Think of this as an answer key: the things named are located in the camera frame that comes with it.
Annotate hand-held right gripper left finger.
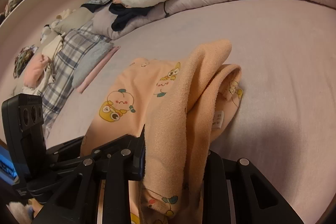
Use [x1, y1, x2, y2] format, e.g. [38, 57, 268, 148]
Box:
[33, 124, 147, 224]

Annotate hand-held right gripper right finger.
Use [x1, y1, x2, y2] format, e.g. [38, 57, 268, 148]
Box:
[203, 150, 305, 224]

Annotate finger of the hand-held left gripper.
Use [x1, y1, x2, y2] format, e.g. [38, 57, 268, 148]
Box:
[46, 135, 86, 163]
[50, 133, 145, 178]

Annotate peach cartoon print garment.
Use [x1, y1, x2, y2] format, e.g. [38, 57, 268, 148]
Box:
[80, 40, 244, 224]

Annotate person's left forearm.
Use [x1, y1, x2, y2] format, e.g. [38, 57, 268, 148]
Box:
[31, 199, 47, 217]

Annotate blue lit screen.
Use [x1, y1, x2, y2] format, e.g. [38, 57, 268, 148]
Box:
[0, 144, 18, 184]

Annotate white fluffy cloth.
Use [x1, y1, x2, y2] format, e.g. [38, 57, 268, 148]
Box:
[6, 201, 32, 224]

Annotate pink flat cushion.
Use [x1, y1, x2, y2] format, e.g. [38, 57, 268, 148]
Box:
[76, 46, 122, 94]

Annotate pink bundled cloth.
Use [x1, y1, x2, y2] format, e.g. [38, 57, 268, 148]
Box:
[22, 53, 49, 88]

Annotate blue plaid pillow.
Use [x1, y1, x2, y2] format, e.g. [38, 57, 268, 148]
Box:
[36, 21, 112, 133]

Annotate light blue pillow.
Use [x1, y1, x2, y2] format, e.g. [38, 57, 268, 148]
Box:
[70, 40, 114, 90]

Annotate floral patterned cloth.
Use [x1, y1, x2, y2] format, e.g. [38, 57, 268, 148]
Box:
[13, 45, 39, 79]

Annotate white stuffed toys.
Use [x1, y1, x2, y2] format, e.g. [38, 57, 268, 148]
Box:
[40, 9, 73, 42]

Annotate dark navy garment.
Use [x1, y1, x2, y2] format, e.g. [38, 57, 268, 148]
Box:
[108, 2, 154, 32]

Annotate grey pillow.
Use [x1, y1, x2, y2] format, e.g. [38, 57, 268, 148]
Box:
[53, 7, 95, 33]

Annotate bed with pink sheet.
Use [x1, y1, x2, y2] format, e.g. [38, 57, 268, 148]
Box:
[0, 0, 336, 224]

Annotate cream garment with strings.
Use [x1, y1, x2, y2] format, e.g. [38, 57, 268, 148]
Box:
[41, 33, 67, 88]

